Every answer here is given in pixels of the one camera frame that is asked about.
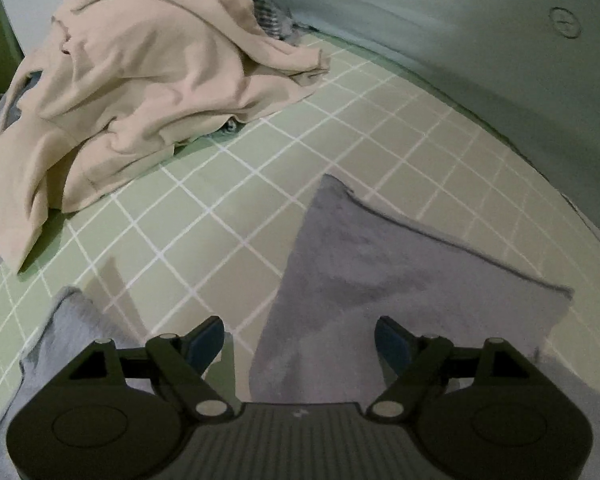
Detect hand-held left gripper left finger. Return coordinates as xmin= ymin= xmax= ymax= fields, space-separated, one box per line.
xmin=67 ymin=315 xmax=242 ymax=424

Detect dark striped cloth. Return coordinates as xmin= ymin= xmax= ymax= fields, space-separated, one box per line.
xmin=214 ymin=0 xmax=312 ymax=47

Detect round wall fitting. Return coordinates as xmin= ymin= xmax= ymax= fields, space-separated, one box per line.
xmin=550 ymin=6 xmax=582 ymax=39

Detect beige garment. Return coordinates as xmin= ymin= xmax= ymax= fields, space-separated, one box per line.
xmin=0 ymin=0 xmax=332 ymax=273

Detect light grey cloth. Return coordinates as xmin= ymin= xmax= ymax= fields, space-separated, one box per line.
xmin=0 ymin=285 xmax=153 ymax=463

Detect green checked sheet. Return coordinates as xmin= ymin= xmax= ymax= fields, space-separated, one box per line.
xmin=0 ymin=29 xmax=600 ymax=443

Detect grey garment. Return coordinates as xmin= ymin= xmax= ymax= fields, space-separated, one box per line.
xmin=249 ymin=173 xmax=576 ymax=406

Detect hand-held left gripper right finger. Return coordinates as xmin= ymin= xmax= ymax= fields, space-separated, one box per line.
xmin=362 ymin=315 xmax=532 ymax=424

